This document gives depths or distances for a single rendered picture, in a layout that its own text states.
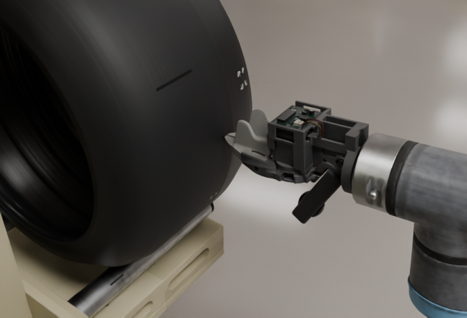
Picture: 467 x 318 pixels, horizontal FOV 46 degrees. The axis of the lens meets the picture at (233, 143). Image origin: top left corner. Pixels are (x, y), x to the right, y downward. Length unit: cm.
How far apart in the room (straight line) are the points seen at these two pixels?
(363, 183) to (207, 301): 151
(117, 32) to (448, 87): 312
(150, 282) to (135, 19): 50
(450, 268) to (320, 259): 161
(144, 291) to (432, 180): 56
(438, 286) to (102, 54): 47
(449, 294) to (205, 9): 47
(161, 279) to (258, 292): 114
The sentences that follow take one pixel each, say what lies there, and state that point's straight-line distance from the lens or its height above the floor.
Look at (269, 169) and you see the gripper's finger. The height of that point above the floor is 119.
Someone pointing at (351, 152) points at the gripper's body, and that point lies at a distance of 65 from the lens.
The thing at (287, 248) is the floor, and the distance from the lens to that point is 228.
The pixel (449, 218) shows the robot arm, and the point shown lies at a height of 122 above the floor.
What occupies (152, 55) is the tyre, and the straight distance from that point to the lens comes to 68.
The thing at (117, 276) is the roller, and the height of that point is 92.
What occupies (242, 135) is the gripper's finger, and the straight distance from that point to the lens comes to 74.
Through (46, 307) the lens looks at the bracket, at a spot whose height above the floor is 95.
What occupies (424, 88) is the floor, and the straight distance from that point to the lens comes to 359.
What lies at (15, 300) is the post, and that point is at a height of 95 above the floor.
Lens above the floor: 160
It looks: 34 degrees down
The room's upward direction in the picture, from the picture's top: straight up
